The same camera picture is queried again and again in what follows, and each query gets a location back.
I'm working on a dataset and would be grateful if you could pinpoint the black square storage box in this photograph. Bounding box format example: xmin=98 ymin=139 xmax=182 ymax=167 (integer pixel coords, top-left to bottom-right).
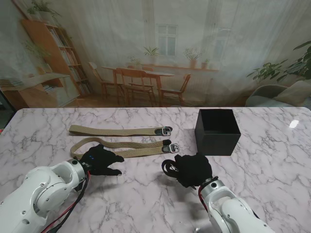
xmin=194 ymin=109 xmax=241 ymax=156

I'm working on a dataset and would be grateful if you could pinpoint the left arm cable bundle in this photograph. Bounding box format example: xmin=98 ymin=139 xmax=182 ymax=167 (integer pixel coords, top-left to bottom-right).
xmin=41 ymin=169 xmax=92 ymax=233

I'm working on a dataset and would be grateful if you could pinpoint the printed room scene backdrop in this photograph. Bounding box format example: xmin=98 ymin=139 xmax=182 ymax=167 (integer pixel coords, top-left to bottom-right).
xmin=0 ymin=0 xmax=311 ymax=108

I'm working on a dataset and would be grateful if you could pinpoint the dark brown woven belt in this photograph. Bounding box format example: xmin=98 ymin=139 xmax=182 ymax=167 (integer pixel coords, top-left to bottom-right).
xmin=161 ymin=159 xmax=181 ymax=179

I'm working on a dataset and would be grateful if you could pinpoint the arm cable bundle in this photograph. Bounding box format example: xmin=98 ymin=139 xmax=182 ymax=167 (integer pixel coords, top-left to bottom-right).
xmin=41 ymin=169 xmax=92 ymax=233
xmin=198 ymin=186 xmax=208 ymax=211

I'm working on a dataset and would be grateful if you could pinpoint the beige woven belt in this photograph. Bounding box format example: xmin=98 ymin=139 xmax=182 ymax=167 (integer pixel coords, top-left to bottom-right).
xmin=69 ymin=125 xmax=173 ymax=137
xmin=70 ymin=137 xmax=181 ymax=159

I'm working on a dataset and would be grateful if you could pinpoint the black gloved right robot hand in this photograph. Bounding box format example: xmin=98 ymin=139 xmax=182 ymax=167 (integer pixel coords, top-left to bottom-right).
xmin=174 ymin=152 xmax=214 ymax=189

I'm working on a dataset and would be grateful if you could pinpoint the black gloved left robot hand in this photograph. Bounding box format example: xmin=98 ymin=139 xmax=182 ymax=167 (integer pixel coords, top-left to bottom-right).
xmin=79 ymin=144 xmax=125 ymax=177

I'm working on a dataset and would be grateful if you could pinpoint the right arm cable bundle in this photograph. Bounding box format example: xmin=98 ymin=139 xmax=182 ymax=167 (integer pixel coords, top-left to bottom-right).
xmin=198 ymin=186 xmax=208 ymax=211

